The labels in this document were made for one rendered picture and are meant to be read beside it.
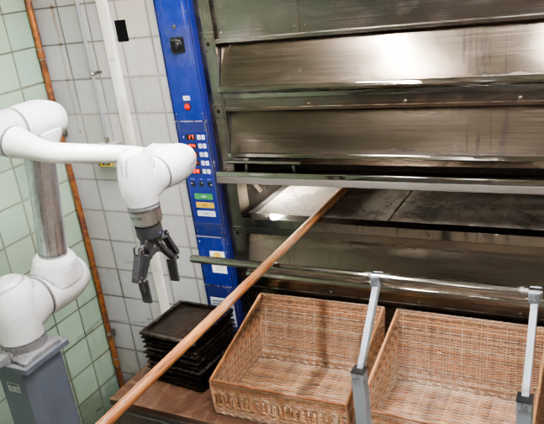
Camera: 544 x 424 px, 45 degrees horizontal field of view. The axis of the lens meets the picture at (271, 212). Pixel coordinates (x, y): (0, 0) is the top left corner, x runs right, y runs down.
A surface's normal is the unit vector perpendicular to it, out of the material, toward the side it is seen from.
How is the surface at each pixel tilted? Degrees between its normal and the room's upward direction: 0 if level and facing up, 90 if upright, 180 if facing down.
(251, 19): 90
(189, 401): 0
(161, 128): 90
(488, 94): 90
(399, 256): 70
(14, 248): 90
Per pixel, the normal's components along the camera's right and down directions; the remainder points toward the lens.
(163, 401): -0.13, -0.93
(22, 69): 0.89, 0.05
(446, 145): -0.46, 0.03
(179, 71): -0.44, 0.36
